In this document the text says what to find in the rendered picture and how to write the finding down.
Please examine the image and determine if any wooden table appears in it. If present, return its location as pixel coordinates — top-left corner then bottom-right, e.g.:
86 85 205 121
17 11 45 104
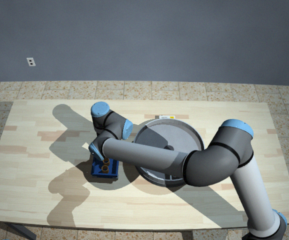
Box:
0 99 289 240

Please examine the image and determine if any grey turntable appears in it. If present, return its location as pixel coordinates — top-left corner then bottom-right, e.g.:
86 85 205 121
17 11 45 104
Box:
132 117 206 188

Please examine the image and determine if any blue crate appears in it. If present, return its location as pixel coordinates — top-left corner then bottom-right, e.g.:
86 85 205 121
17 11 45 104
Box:
90 157 120 179

